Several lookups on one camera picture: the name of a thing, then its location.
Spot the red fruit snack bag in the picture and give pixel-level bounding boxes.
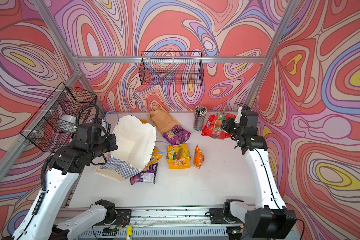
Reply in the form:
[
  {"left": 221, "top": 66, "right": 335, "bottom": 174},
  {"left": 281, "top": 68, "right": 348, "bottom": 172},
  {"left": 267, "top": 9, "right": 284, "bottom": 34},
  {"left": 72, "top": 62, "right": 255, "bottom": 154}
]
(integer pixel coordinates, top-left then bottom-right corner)
[{"left": 202, "top": 113, "right": 236, "bottom": 140}]

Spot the checkered paper bag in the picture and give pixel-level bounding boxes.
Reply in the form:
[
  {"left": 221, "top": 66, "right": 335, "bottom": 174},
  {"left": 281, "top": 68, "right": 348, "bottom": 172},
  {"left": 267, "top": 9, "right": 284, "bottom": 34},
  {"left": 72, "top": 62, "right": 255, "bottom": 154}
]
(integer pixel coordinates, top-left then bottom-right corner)
[{"left": 94, "top": 115, "right": 157, "bottom": 182}]

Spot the orange snack bag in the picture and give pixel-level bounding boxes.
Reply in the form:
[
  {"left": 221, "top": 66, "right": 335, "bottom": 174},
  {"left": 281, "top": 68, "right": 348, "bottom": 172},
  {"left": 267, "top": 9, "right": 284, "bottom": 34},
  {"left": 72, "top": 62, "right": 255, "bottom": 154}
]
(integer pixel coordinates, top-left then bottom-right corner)
[{"left": 194, "top": 146, "right": 205, "bottom": 169}]

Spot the purple grape snack bag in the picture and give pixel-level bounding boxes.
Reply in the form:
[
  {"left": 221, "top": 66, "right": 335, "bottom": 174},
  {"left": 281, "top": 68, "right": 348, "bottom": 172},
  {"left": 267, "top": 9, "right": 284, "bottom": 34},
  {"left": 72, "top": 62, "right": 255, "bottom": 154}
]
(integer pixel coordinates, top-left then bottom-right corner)
[{"left": 163, "top": 125, "right": 191, "bottom": 146}]

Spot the yellow jelly snack bag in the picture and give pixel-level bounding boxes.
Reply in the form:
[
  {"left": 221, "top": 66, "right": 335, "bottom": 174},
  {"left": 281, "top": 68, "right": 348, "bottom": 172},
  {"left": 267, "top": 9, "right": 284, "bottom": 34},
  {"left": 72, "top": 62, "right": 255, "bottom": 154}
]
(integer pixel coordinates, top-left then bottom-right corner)
[{"left": 166, "top": 144, "right": 191, "bottom": 170}]

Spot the tan snack bag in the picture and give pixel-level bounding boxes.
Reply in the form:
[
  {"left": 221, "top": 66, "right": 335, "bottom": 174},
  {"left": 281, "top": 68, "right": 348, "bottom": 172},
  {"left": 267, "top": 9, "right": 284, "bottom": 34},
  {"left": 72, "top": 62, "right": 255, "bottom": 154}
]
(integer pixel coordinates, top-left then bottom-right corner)
[{"left": 147, "top": 107, "right": 182, "bottom": 135}]

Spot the yellow mango snack bag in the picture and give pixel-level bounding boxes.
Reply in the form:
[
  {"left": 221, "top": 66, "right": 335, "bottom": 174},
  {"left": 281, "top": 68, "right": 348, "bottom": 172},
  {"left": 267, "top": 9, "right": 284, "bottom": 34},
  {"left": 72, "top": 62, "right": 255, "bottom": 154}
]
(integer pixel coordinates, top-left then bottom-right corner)
[{"left": 146, "top": 147, "right": 163, "bottom": 167}]

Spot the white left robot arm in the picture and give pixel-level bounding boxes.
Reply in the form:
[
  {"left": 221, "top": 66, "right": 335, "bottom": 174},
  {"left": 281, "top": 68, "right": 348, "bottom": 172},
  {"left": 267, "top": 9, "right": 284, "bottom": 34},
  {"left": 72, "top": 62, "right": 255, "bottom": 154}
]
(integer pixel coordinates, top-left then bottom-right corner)
[{"left": 6, "top": 122, "right": 118, "bottom": 240}]

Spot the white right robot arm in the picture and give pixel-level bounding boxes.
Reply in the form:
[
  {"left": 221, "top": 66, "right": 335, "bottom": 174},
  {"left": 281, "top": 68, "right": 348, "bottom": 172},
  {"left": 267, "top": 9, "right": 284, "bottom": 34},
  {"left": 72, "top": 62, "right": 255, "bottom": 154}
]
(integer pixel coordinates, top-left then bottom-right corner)
[{"left": 220, "top": 106, "right": 298, "bottom": 239}]

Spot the purple berries snack bag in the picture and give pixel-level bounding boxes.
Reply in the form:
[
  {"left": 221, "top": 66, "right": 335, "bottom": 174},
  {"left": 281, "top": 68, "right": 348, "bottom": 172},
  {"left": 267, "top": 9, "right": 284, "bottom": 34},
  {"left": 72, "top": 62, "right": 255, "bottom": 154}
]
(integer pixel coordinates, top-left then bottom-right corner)
[{"left": 130, "top": 163, "right": 158, "bottom": 186}]

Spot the silver bowl in basket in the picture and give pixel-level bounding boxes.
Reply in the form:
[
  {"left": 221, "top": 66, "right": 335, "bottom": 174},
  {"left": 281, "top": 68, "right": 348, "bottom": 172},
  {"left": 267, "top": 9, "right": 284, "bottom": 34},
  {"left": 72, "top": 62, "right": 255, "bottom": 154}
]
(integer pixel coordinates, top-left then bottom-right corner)
[{"left": 59, "top": 115, "right": 76, "bottom": 126}]

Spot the cup of straws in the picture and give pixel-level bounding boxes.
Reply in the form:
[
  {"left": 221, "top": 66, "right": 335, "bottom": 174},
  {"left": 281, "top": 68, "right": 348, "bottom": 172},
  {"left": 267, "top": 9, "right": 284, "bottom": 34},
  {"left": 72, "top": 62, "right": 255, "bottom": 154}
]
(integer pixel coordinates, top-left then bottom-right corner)
[{"left": 193, "top": 106, "right": 207, "bottom": 131}]

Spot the black wire basket left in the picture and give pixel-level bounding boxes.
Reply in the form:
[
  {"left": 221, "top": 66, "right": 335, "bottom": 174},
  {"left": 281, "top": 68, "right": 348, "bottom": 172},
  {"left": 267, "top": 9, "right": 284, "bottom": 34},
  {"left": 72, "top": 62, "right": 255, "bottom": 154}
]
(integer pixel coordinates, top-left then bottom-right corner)
[{"left": 21, "top": 83, "right": 97, "bottom": 153}]

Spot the black wire basket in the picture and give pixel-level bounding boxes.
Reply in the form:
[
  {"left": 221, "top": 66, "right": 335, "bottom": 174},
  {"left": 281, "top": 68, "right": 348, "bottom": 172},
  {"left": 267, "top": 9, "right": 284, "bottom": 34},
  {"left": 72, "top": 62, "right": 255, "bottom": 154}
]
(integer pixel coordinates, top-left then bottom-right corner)
[
  {"left": 21, "top": 83, "right": 97, "bottom": 153},
  {"left": 139, "top": 50, "right": 205, "bottom": 86}
]

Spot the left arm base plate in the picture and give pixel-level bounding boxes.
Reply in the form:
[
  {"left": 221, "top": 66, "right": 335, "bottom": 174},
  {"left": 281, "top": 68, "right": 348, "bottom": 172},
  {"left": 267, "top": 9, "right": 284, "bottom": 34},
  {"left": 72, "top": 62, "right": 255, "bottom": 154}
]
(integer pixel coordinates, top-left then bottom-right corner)
[{"left": 109, "top": 209, "right": 132, "bottom": 227}]

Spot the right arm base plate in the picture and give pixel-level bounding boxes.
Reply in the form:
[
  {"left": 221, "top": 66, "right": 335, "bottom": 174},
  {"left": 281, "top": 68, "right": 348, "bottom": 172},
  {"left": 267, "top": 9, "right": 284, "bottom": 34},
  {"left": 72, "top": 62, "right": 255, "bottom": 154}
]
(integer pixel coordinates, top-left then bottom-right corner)
[{"left": 205, "top": 208, "right": 243, "bottom": 225}]

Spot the black wire basket back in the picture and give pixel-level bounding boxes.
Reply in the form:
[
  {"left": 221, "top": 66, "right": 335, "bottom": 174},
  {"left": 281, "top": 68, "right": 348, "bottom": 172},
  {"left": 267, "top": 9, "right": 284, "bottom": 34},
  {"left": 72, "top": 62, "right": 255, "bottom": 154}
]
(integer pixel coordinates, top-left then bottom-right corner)
[{"left": 139, "top": 50, "right": 205, "bottom": 86}]

